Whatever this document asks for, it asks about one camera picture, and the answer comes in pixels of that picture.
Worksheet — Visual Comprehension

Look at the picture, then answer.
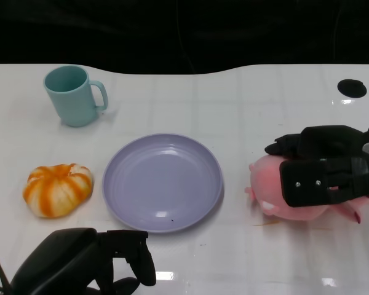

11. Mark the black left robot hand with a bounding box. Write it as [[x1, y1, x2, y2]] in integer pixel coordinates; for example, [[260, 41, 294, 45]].
[[6, 227, 157, 295]]

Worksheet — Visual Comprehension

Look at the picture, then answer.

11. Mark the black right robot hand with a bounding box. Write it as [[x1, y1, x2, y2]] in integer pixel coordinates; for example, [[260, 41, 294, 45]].
[[264, 124, 369, 208]]

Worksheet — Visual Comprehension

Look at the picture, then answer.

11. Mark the pink plush beaver doll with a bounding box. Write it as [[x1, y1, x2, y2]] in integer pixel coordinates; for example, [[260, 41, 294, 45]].
[[245, 153, 369, 225]]

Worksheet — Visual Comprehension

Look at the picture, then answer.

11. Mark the lavender plastic plate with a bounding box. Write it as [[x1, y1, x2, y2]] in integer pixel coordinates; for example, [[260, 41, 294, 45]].
[[102, 133, 224, 234]]

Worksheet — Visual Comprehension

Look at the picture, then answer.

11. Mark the orange white pumpkin toy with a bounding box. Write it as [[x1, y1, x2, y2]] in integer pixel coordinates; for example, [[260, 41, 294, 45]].
[[22, 163, 95, 219]]

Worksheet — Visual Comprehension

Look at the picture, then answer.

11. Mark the black table grommet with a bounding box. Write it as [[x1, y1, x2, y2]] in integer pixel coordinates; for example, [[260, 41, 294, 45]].
[[338, 79, 367, 98]]

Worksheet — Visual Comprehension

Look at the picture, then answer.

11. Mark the teal plastic mug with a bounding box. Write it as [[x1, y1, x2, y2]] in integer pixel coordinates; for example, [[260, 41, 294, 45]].
[[43, 65, 109, 128]]

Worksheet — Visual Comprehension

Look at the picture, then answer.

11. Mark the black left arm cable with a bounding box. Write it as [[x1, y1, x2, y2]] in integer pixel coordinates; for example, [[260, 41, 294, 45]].
[[0, 252, 12, 289]]

